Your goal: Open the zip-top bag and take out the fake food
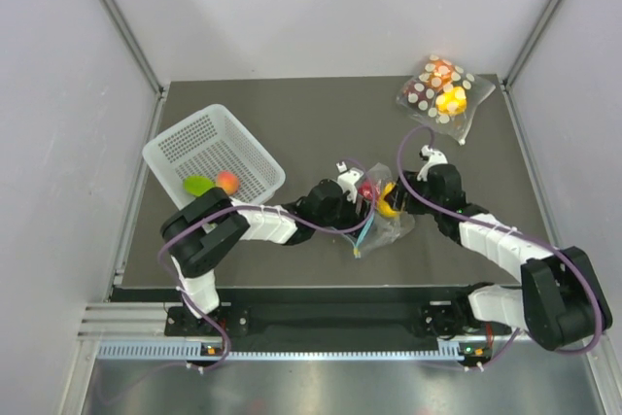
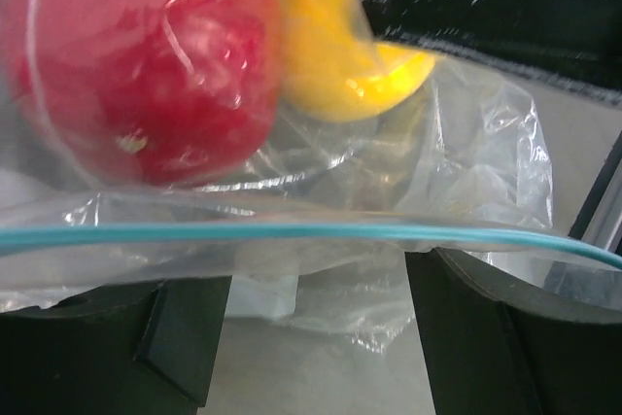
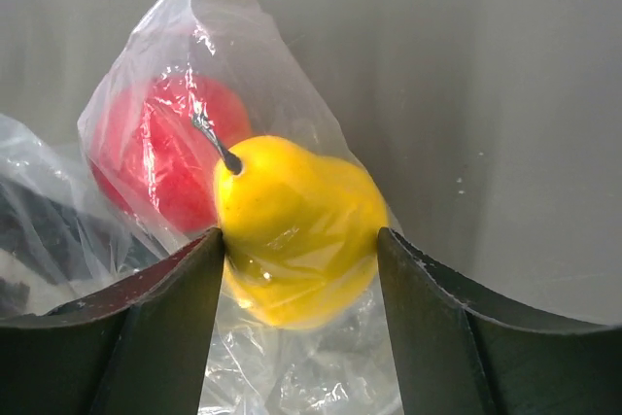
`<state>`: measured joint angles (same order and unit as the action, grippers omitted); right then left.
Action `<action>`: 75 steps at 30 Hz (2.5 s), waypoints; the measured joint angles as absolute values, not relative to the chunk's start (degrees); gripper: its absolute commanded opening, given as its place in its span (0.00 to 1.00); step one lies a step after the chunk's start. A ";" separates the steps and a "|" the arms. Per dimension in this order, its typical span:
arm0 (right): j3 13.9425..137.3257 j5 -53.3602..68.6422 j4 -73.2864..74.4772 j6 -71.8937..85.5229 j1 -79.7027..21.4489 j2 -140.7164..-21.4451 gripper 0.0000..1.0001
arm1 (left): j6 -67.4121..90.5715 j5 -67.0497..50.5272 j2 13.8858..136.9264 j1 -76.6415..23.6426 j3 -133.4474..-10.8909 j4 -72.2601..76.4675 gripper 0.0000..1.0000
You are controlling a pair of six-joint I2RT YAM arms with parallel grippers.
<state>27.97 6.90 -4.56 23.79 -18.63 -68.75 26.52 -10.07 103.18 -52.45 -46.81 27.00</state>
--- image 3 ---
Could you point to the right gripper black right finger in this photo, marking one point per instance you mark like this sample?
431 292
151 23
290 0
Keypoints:
461 348

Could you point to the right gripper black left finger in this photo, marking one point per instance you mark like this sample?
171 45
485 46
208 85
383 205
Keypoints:
139 346

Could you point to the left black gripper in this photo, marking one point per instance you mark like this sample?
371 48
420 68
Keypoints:
52 253

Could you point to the red fake apple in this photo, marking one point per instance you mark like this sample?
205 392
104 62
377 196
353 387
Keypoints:
149 159

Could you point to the yellow fake lemon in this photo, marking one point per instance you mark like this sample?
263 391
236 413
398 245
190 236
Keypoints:
300 229

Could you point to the clear blue zip top bag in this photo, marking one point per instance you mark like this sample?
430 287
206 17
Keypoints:
342 367

